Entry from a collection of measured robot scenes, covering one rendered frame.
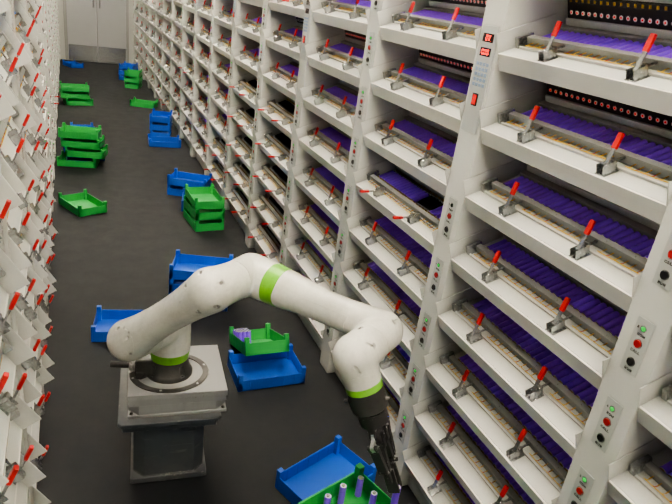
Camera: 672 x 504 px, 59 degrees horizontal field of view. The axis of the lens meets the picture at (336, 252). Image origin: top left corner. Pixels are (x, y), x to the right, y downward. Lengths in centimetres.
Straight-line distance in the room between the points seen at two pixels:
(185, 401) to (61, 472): 52
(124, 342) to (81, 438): 67
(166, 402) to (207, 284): 59
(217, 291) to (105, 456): 98
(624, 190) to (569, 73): 31
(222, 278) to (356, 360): 42
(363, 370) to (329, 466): 96
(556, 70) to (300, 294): 83
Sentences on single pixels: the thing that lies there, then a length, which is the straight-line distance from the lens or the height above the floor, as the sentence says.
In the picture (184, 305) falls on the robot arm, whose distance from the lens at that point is 160.
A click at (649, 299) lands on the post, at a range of 131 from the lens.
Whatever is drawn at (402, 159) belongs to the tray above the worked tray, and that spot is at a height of 110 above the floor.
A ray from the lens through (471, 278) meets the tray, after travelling 173.
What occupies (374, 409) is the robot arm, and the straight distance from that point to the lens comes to 145.
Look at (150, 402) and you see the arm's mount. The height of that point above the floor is 34.
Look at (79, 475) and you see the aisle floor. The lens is 229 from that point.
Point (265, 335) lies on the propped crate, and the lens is 295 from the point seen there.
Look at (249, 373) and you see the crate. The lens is 271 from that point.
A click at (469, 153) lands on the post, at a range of 173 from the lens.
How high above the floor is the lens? 158
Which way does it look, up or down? 23 degrees down
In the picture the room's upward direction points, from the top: 8 degrees clockwise
